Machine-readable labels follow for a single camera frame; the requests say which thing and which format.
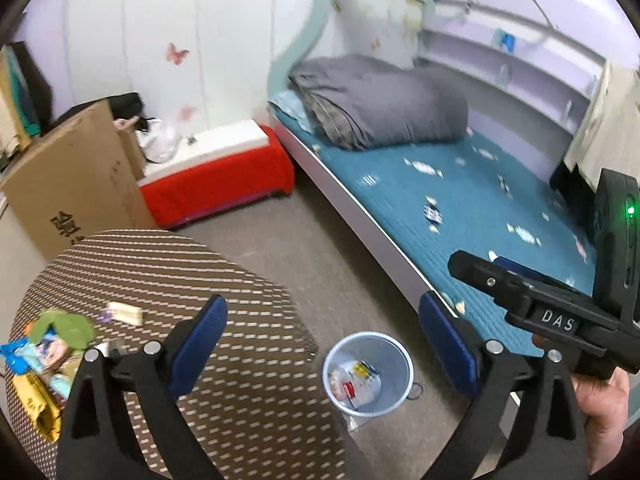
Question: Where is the person's right hand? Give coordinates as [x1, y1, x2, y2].
[570, 371, 631, 476]

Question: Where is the pink snack wrapper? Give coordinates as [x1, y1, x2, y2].
[37, 332, 71, 368]

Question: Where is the grey folded quilt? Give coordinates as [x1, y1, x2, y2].
[289, 55, 469, 152]

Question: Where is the thin grey rod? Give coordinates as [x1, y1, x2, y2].
[510, 0, 556, 28]

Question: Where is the cream hanging jacket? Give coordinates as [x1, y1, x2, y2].
[0, 47, 21, 151]

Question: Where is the cream snack wrapper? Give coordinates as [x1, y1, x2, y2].
[107, 301, 143, 326]

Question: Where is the yellow snack wrapper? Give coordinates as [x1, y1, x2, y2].
[11, 372, 63, 443]

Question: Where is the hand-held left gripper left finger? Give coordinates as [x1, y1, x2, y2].
[56, 294, 241, 480]

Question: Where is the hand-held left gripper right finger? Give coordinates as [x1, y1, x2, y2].
[417, 290, 588, 480]

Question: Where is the teal and white bunk bed frame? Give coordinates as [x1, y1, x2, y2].
[265, 0, 640, 411]

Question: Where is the red storage bench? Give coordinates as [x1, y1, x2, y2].
[137, 125, 296, 228]

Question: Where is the large cardboard box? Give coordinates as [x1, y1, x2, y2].
[0, 100, 158, 261]

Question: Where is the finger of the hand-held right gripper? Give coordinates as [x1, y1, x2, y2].
[448, 250, 532, 311]
[492, 256, 594, 307]

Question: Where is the beige hanging cloth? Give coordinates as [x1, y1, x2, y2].
[562, 60, 640, 181]

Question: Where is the black hanging cloth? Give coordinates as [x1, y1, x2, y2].
[549, 157, 601, 226]

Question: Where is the blue striped pillow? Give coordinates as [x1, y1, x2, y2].
[268, 91, 321, 136]

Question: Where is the green snack wrapper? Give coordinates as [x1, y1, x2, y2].
[27, 308, 96, 351]

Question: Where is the round table with dotted tablecloth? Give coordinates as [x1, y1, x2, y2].
[5, 229, 351, 480]

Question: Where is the green hanging garment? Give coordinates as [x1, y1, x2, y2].
[5, 52, 41, 138]

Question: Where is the light blue plastic bin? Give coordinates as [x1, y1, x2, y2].
[321, 331, 415, 417]

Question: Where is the black hanging coat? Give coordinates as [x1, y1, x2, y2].
[12, 41, 55, 128]

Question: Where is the pale teal snack packet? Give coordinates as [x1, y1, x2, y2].
[47, 372, 76, 401]

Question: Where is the blue snack wrapper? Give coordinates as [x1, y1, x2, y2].
[0, 338, 38, 376]

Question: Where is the white plastic bag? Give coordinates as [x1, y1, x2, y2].
[137, 117, 181, 165]

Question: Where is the black bag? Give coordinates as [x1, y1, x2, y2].
[50, 91, 147, 131]

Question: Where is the purple bedside wall shelf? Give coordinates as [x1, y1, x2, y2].
[415, 25, 608, 136]

